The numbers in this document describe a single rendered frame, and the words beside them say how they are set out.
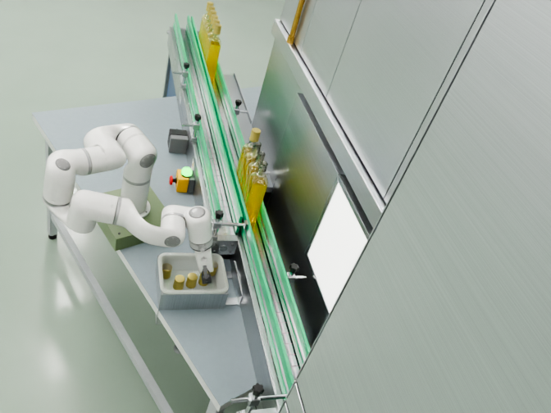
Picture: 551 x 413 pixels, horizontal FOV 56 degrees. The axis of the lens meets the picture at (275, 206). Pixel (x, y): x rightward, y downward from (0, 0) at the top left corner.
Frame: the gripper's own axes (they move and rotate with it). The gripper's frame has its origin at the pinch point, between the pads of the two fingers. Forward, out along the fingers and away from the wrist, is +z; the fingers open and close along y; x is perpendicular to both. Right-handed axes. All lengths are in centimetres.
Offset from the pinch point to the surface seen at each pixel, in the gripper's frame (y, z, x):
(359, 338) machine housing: -82, -78, -18
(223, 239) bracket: 9.8, -4.8, -7.7
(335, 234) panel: -16, -27, -39
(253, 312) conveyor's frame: -20.3, -1.4, -13.1
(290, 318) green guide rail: -26.0, -3.4, -23.6
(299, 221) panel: 5.9, -12.2, -33.9
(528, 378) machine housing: -99, -98, -24
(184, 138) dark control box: 78, -2, 1
